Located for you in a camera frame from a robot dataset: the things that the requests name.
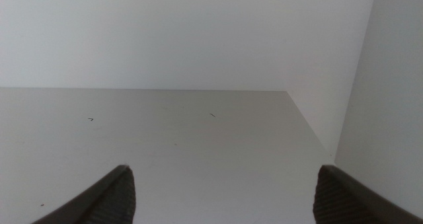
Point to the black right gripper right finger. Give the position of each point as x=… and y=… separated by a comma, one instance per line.
x=340, y=201

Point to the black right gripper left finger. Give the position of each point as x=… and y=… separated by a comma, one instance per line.
x=112, y=201

